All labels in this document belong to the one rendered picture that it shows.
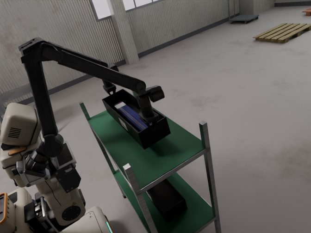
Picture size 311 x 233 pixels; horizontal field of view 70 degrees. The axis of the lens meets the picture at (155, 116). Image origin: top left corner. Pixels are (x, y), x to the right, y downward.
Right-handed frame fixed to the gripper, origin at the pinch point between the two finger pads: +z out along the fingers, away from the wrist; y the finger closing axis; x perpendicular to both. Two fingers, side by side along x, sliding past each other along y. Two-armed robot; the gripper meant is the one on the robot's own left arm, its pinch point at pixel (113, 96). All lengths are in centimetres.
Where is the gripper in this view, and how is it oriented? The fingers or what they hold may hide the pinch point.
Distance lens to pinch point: 160.8
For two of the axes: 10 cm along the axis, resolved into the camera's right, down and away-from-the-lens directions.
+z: 2.4, 8.1, 5.4
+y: -5.1, -3.6, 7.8
